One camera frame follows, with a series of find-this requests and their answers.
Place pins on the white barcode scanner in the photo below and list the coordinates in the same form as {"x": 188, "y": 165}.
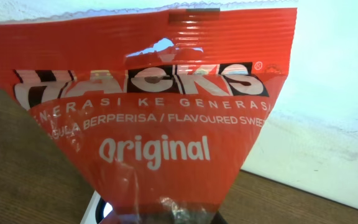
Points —
{"x": 96, "y": 210}

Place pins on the red snack bag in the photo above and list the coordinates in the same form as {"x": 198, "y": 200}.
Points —
{"x": 159, "y": 110}

